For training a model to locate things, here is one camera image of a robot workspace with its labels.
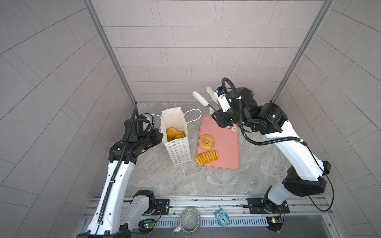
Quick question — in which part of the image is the ridged yellow bread loaf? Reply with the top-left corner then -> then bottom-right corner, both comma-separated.
195,150 -> 218,165

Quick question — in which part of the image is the white printed paper bag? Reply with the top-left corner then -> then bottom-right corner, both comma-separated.
153,107 -> 202,166

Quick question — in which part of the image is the metal fluted cup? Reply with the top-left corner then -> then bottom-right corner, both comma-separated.
173,208 -> 201,236

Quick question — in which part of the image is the left green circuit board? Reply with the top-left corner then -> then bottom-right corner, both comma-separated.
138,219 -> 156,235

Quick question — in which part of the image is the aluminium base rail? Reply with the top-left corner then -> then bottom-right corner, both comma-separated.
80,194 -> 331,221

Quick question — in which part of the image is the right circuit board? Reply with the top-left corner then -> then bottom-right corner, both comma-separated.
266,217 -> 284,233

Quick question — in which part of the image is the round striped bun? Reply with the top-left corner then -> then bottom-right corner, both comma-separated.
166,128 -> 178,138

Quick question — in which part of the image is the blue owl figurine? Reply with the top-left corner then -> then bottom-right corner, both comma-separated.
215,208 -> 230,228

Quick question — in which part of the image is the pink plastic tray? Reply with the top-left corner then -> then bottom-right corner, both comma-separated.
196,117 -> 240,170

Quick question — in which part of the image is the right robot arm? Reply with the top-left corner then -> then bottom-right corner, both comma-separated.
192,77 -> 331,213

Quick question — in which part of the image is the oval sesame bread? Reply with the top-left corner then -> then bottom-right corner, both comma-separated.
174,131 -> 186,139

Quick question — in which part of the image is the ring shaped bread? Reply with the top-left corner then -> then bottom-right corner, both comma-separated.
198,134 -> 215,150

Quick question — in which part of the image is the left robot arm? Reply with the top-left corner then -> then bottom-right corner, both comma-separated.
77,106 -> 163,238

